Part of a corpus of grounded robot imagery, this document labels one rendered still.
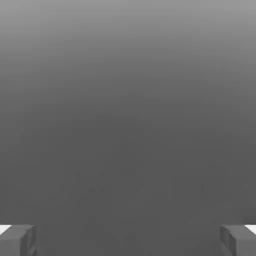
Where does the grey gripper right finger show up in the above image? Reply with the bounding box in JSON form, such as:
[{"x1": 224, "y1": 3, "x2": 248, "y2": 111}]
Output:
[{"x1": 219, "y1": 224, "x2": 256, "y2": 256}]

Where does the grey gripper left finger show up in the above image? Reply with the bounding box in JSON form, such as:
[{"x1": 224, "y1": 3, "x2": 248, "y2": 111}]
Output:
[{"x1": 0, "y1": 224, "x2": 38, "y2": 256}]

